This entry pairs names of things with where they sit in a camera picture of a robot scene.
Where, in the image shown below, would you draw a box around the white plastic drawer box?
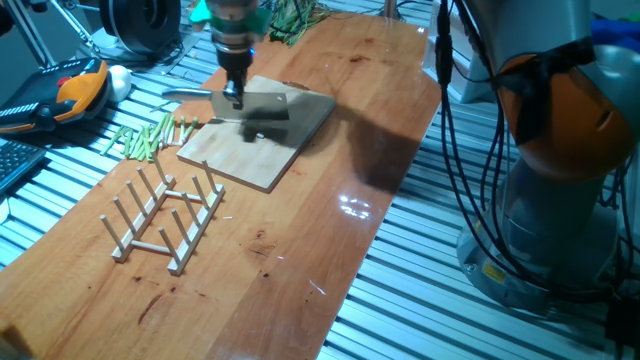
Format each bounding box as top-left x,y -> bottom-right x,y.
422,0 -> 496,104

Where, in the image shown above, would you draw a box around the pile of cut garlic stalks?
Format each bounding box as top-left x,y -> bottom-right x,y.
99,113 -> 200,164

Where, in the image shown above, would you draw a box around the steel cleaver knife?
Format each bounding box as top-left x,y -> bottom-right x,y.
161,87 -> 291,123

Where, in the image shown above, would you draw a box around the light wooden cutting board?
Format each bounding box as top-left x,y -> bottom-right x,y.
176,74 -> 337,194

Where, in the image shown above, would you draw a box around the black round spool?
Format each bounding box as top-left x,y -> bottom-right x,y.
98,0 -> 182,55

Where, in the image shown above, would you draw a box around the black computer keyboard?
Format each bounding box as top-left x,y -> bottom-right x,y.
0,138 -> 47,195

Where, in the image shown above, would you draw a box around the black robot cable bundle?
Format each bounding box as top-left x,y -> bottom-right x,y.
434,0 -> 640,301

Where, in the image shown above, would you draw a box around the large reddish wooden board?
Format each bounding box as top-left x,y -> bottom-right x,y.
0,12 -> 442,360

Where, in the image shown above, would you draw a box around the black orange teach pendant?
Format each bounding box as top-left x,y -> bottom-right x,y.
0,57 -> 112,135

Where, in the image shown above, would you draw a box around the pile of green garlic leaves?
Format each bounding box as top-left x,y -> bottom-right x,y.
267,0 -> 331,47

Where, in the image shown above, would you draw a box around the blue plastic bag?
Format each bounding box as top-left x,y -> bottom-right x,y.
589,18 -> 640,51

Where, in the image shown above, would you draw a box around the green printed wrist mount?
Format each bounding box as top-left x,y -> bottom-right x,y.
189,0 -> 274,36

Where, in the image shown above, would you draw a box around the wooden peg dish rack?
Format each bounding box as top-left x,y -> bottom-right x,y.
99,155 -> 227,277

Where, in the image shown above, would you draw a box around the white egg-shaped object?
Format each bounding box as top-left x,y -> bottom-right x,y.
108,64 -> 133,104

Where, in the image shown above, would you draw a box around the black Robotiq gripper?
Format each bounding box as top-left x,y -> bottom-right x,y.
218,49 -> 254,111

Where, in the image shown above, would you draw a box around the grey metal tripod legs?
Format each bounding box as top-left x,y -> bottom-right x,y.
0,0 -> 101,69

